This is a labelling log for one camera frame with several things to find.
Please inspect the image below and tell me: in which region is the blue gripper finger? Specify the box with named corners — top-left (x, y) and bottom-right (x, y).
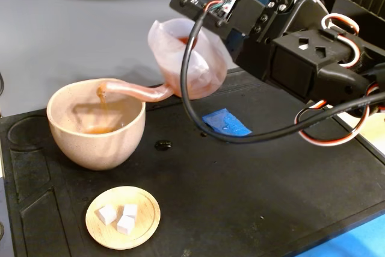
top-left (227, 0), bottom-right (279, 59)

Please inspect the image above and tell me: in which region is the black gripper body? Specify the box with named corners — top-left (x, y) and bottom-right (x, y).
top-left (234, 0), bottom-right (330, 85)

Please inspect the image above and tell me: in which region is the translucent pink plastic kettle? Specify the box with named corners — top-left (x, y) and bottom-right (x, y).
top-left (96, 17), bottom-right (229, 105)

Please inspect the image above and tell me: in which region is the dark liquid puddle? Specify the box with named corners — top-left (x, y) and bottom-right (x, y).
top-left (154, 140), bottom-right (173, 151)

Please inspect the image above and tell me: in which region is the brown tea liquid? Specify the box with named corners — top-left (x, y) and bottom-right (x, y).
top-left (82, 100), bottom-right (121, 135)

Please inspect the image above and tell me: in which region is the pink speckled ceramic cup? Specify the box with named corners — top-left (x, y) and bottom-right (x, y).
top-left (46, 78), bottom-right (147, 171)

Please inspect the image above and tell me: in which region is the blue tape piece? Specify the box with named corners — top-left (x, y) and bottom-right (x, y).
top-left (202, 108), bottom-right (253, 137)

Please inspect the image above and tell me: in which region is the black rubber tray mat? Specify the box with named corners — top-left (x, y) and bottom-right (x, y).
top-left (0, 67), bottom-right (385, 257)

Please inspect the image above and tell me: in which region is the white sugar cube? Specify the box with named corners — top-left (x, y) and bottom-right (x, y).
top-left (122, 203), bottom-right (138, 218)
top-left (116, 214), bottom-right (135, 236)
top-left (95, 204), bottom-right (118, 226)

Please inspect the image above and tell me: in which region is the round wooden coaster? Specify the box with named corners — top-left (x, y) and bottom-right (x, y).
top-left (85, 185), bottom-right (161, 250)

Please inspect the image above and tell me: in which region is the blue sheet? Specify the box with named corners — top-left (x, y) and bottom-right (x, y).
top-left (293, 211), bottom-right (385, 257)

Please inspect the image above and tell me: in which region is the black camera cable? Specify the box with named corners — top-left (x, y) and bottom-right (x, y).
top-left (179, 5), bottom-right (385, 144)

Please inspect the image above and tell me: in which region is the red white black servo wire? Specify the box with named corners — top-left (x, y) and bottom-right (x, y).
top-left (294, 13), bottom-right (385, 147)

